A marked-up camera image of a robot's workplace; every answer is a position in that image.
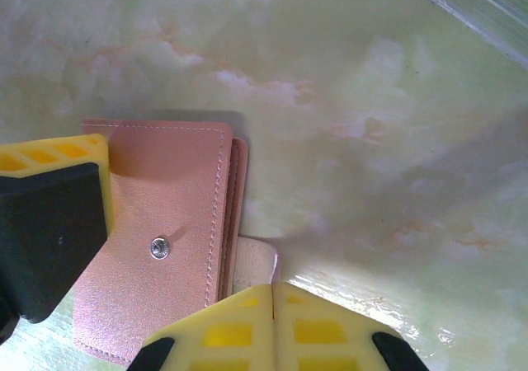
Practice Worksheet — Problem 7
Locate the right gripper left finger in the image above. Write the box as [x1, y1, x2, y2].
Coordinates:
[130, 282, 276, 371]

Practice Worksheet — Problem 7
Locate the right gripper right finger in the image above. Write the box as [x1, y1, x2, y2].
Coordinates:
[275, 282, 430, 371]

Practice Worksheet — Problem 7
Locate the aluminium frame side rail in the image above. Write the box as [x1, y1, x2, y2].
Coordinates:
[394, 0, 528, 72]

